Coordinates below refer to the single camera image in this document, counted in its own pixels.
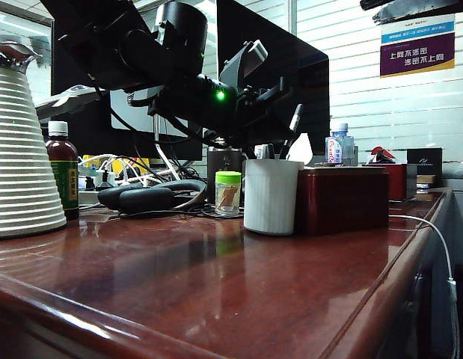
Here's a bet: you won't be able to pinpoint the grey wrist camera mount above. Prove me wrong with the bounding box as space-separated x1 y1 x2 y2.
218 39 269 89

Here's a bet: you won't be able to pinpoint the white charging cable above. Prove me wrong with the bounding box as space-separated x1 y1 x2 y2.
388 214 461 359

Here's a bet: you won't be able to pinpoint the dark steel thermos cup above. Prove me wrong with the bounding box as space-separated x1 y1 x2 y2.
206 140 244 205

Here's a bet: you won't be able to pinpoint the red black ornament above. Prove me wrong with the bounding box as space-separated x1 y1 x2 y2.
368 147 399 165

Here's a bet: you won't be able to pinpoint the silver monitor stand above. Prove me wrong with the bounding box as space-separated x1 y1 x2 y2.
153 114 180 180

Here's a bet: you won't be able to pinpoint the grey model jet airplane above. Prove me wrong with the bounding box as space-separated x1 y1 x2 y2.
34 85 101 120

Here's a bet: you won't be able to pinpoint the brown bottle green label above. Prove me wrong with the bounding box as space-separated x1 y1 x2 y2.
46 120 80 221

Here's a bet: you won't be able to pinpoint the white tissue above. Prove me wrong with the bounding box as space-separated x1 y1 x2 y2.
286 132 314 165

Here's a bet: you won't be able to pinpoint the yellow box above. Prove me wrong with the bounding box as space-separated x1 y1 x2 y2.
82 155 152 177

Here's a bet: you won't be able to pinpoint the black silver marker pen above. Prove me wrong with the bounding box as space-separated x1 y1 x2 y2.
278 103 305 160

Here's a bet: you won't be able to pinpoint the stacked books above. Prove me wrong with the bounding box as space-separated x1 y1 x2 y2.
417 174 438 194

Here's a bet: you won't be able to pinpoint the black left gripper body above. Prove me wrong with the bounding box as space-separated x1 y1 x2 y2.
167 74 262 149

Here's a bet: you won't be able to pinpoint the green-lid toothpick jar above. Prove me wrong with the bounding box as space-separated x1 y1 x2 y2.
215 171 242 217

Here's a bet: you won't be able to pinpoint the small black box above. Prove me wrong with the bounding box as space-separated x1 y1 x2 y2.
406 147 444 188

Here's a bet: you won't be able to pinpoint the large black monitor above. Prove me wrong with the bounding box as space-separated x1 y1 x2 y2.
215 0 331 156

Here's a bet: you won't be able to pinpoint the purple and white poster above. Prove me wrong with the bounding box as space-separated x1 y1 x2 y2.
379 13 456 79

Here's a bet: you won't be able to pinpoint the white ribbed thermos jug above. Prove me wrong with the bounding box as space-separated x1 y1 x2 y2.
0 40 67 240

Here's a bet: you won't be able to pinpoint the white ribbed pen holder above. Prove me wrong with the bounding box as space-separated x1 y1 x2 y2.
243 159 305 236

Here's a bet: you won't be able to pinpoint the white power strip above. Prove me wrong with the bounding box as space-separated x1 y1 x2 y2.
78 164 157 205

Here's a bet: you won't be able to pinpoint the clear water bottle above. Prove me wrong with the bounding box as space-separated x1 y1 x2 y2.
325 122 355 168

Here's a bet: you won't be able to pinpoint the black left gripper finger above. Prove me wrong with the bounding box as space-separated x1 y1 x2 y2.
253 77 292 111
253 114 292 150

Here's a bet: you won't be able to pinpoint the red wooden tissue box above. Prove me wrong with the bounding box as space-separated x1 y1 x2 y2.
296 167 390 236

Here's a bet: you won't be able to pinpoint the black headphones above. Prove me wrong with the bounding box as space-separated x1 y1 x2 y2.
97 179 209 216

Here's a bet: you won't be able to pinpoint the black AOC monitor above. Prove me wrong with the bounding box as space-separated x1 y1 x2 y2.
50 18 204 162

